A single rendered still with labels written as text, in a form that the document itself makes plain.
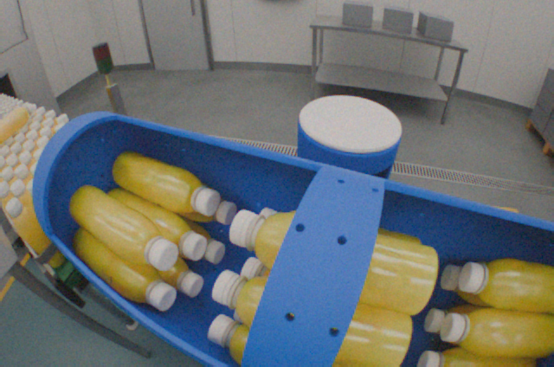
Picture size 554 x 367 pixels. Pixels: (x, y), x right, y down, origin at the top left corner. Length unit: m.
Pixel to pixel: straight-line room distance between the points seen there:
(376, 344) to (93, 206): 0.39
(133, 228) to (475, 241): 0.49
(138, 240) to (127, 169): 0.15
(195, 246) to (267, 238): 0.16
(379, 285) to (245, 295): 0.13
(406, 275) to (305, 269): 0.10
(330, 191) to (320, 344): 0.12
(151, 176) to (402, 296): 0.37
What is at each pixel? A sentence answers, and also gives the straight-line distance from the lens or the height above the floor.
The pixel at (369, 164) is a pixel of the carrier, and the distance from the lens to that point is 0.64.
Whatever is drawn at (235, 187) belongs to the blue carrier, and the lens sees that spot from 0.47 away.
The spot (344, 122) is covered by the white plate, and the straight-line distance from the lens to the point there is 0.70.
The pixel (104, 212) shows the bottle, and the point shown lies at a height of 1.15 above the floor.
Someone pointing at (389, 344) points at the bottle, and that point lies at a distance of 0.27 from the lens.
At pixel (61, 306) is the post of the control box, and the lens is 0.99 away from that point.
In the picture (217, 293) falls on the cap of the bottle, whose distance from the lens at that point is 0.30.
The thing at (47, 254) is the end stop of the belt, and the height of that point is 0.97.
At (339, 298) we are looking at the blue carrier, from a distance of 0.19.
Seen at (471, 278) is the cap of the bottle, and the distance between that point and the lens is 0.37.
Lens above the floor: 1.40
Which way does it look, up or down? 40 degrees down
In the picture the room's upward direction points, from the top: 2 degrees counter-clockwise
